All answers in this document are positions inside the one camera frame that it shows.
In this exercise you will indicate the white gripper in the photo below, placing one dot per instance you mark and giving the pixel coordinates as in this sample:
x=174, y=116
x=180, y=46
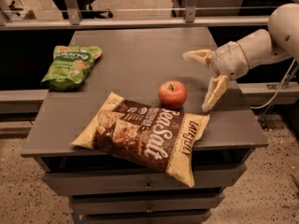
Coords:
x=230, y=60

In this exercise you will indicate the red apple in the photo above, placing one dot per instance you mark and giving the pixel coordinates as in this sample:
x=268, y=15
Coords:
x=172, y=94

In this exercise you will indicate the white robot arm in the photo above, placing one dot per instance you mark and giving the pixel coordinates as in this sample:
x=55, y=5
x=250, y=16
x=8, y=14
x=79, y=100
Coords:
x=279, y=42

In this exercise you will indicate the brown sea salt chip bag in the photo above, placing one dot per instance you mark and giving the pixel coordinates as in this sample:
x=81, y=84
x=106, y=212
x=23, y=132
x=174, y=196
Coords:
x=157, y=138

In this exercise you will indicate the green chip bag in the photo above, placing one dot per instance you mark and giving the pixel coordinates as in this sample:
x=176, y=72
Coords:
x=70, y=67

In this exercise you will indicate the grey drawer cabinet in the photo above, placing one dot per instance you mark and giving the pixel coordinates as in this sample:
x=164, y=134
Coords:
x=109, y=190

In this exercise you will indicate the metal railing frame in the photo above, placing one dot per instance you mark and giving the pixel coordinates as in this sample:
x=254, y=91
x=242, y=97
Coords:
x=104, y=14

